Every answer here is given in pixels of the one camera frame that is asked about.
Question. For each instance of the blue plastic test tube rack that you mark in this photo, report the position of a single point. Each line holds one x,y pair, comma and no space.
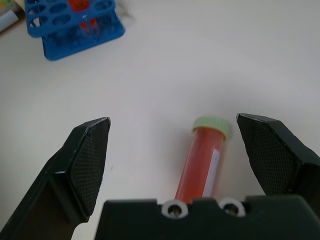
72,30

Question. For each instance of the red tube with green cap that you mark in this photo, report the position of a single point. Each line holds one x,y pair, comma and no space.
200,165

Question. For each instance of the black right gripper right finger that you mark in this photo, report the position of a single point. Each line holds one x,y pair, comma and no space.
280,155

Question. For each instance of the white paper roll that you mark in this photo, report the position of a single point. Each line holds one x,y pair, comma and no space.
6,21

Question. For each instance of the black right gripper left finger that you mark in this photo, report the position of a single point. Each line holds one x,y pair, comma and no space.
75,170

